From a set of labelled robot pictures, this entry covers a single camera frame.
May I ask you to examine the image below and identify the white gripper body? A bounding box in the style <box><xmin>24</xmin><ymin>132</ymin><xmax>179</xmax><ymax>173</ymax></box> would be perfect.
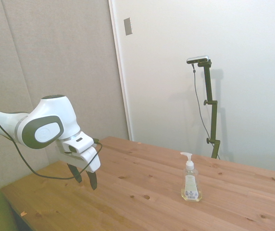
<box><xmin>55</xmin><ymin>141</ymin><xmax>101</xmax><ymax>173</ymax></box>

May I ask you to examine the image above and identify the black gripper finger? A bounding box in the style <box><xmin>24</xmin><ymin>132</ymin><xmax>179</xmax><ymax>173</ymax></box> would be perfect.
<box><xmin>85</xmin><ymin>170</ymin><xmax>98</xmax><ymax>191</ymax></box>
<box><xmin>66</xmin><ymin>163</ymin><xmax>83</xmax><ymax>184</ymax></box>

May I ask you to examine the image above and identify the clear sanitizer pump bottle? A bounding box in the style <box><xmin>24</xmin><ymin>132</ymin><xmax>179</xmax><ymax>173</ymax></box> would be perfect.
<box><xmin>180</xmin><ymin>152</ymin><xmax>203</xmax><ymax>203</ymax></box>

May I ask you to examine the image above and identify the white door trim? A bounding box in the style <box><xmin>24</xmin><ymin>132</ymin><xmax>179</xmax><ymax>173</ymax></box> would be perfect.
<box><xmin>108</xmin><ymin>0</ymin><xmax>134</xmax><ymax>141</ymax></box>

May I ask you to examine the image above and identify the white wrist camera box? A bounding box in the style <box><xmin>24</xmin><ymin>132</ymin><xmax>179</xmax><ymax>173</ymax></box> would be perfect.
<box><xmin>63</xmin><ymin>131</ymin><xmax>98</xmax><ymax>154</ymax></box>

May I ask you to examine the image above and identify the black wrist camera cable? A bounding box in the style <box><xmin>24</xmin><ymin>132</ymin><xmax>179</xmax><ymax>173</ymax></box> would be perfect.
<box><xmin>0</xmin><ymin>107</ymin><xmax>103</xmax><ymax>180</ymax></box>

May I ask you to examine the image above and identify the dark green camera stand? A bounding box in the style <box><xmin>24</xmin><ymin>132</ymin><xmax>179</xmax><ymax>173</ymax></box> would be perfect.
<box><xmin>197</xmin><ymin>60</ymin><xmax>221</xmax><ymax>159</ymax></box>

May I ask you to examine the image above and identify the grey wall plate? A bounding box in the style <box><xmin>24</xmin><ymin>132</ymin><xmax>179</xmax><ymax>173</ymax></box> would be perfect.
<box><xmin>123</xmin><ymin>17</ymin><xmax>133</xmax><ymax>37</ymax></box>

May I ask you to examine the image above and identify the grey exterior camera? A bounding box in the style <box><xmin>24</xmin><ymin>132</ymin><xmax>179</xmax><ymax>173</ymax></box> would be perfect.
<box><xmin>186</xmin><ymin>55</ymin><xmax>211</xmax><ymax>65</ymax></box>

